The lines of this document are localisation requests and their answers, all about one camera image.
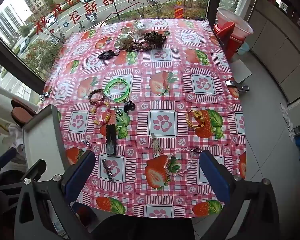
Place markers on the grey cardboard box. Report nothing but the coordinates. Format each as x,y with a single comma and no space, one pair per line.
42,140

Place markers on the white flower claw clip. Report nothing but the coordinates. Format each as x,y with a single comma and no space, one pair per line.
123,41

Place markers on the small silver charm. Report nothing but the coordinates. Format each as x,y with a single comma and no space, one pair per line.
118,111
86,142

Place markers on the grey cabinet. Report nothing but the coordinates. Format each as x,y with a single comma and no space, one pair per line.
277,55

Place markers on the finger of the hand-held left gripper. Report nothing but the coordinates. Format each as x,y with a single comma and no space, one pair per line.
8,153

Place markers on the translucent white bucket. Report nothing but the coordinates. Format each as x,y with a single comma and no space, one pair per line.
240,28

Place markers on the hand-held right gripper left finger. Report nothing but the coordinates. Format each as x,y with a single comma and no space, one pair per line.
82,173

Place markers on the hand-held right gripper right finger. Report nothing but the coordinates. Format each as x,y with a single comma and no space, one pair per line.
215,176

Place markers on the black rhinestone rectangular hair clip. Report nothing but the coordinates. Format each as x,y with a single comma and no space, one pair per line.
111,140

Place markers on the white flower scrunchie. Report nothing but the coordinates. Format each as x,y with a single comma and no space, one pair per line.
138,26

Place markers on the red plastic bucket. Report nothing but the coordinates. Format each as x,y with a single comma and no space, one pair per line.
233,46

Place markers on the beige hollow hair clip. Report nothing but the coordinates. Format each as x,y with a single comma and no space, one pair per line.
155,143

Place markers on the blue plastic basin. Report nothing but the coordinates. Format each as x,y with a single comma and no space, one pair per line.
243,48

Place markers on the silver hair pin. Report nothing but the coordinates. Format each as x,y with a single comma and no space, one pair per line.
107,170

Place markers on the black bow hair clip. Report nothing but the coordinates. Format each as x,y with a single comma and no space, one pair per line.
128,105

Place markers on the white towel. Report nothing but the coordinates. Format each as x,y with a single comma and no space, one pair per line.
15,133

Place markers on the pink strawberry plaid tablecloth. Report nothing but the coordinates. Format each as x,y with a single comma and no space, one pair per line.
165,80

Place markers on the glass window red lettering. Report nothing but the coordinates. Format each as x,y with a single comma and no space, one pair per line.
65,5

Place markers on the metal tablecloth clamp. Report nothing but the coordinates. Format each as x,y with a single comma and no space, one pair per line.
236,85
43,96

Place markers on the grey flat board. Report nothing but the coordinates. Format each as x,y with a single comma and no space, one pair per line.
240,71

